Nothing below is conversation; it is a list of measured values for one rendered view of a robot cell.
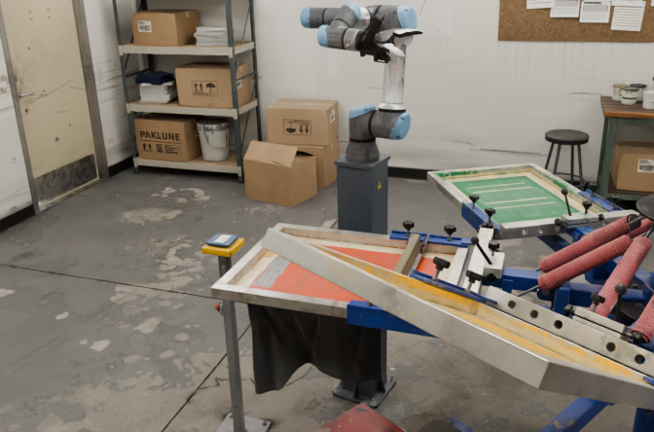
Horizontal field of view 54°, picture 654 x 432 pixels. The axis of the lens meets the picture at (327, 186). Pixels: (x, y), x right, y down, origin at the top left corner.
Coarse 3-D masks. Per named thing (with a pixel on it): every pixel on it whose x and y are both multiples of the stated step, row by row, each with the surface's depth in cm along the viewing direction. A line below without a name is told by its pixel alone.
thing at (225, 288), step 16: (288, 224) 268; (336, 240) 259; (352, 240) 257; (368, 240) 255; (384, 240) 252; (400, 240) 250; (256, 256) 242; (464, 256) 235; (240, 272) 231; (224, 288) 217; (240, 288) 217; (256, 304) 214; (272, 304) 212; (288, 304) 210; (304, 304) 208; (320, 304) 206; (336, 304) 206
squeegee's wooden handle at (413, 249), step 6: (414, 234) 237; (414, 240) 233; (408, 246) 228; (414, 246) 229; (408, 252) 224; (414, 252) 229; (402, 258) 219; (408, 258) 220; (414, 258) 230; (402, 264) 215; (408, 264) 220; (396, 270) 211; (402, 270) 212; (408, 270) 221
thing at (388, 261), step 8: (336, 248) 253; (344, 248) 253; (352, 248) 252; (368, 256) 245; (376, 256) 245; (384, 256) 245; (392, 256) 245; (400, 256) 245; (376, 264) 239; (384, 264) 239; (392, 264) 239; (424, 264) 238; (432, 264) 238; (424, 272) 232; (432, 272) 231
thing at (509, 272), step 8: (504, 272) 212; (512, 272) 211; (520, 272) 211; (528, 272) 211; (536, 272) 211; (488, 280) 213; (496, 280) 212; (520, 280) 209; (528, 280) 208; (536, 280) 207; (512, 288) 211; (520, 288) 210; (528, 288) 209
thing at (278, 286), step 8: (288, 272) 234; (280, 280) 229; (288, 280) 229; (256, 288) 224; (264, 288) 224; (272, 288) 224; (280, 288) 223; (288, 288) 223; (296, 288) 223; (304, 288) 223; (312, 296) 218; (320, 296) 218; (328, 296) 217; (336, 296) 217; (344, 296) 217; (352, 296) 217
